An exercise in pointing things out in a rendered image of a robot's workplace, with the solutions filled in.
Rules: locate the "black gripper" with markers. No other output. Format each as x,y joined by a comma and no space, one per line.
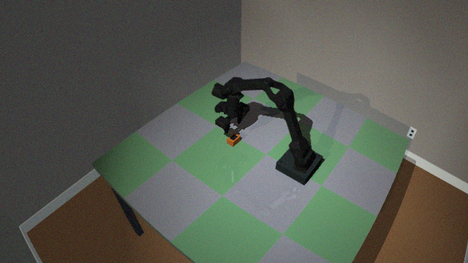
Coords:
238,111

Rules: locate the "orange block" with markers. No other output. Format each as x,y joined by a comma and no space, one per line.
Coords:
233,139

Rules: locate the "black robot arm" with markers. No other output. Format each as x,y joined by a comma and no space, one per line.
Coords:
284,101

